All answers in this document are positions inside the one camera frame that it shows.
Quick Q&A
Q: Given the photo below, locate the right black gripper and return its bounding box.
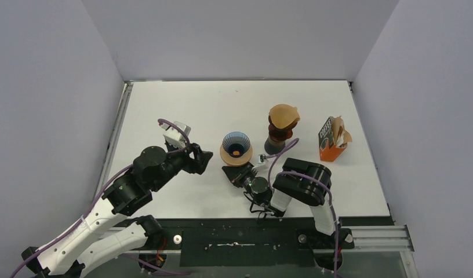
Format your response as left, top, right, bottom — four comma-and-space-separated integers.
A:
223, 160, 258, 193

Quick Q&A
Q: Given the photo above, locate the round wooden ring stand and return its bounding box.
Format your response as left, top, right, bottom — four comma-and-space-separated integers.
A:
219, 145, 253, 167

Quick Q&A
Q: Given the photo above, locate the amber plastic coffee dripper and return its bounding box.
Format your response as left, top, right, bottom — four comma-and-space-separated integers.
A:
268, 121, 297, 142

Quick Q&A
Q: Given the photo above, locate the brown paper coffee filter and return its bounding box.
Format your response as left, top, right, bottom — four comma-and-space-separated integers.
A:
268, 104, 300, 129

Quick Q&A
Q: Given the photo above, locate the orange coffee filter box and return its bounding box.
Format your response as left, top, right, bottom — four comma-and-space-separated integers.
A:
318, 116, 352, 162

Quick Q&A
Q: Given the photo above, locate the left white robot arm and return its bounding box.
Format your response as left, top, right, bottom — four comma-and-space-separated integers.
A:
21, 143, 213, 277

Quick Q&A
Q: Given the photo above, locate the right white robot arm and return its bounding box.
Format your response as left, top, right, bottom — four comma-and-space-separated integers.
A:
221, 158, 355, 251

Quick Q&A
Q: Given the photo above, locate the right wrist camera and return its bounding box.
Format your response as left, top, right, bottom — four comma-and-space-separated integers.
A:
252, 154, 268, 171

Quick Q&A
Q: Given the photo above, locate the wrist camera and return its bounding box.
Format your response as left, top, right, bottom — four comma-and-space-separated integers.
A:
159, 121, 191, 151
252, 154, 268, 171

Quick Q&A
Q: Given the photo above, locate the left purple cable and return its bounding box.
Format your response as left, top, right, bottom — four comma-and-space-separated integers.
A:
10, 118, 193, 278

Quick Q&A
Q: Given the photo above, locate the purple cable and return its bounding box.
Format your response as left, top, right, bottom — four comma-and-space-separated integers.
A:
10, 118, 193, 278
265, 137, 341, 278

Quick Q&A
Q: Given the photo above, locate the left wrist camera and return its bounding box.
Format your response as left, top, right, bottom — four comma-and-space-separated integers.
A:
159, 121, 191, 151

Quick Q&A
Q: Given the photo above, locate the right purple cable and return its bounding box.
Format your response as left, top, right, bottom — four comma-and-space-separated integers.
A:
265, 137, 341, 278

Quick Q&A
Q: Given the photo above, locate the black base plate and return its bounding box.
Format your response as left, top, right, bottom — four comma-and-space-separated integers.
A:
85, 217, 376, 268

